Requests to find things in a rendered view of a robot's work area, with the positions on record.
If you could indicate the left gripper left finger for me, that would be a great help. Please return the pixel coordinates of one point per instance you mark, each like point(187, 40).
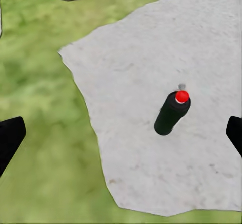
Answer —
point(12, 132)

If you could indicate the insectifuge atomizer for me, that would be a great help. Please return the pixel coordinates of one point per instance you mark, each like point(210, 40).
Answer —
point(174, 109)

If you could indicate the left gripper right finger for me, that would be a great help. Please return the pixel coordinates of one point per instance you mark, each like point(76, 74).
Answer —
point(234, 132)

